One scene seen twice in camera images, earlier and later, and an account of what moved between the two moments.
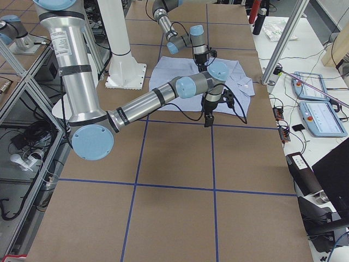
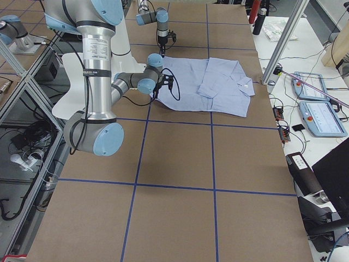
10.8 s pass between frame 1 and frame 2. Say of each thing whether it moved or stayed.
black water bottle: stayed
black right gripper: moved
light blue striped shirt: stayed
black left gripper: moved
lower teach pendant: stayed
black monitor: stayed
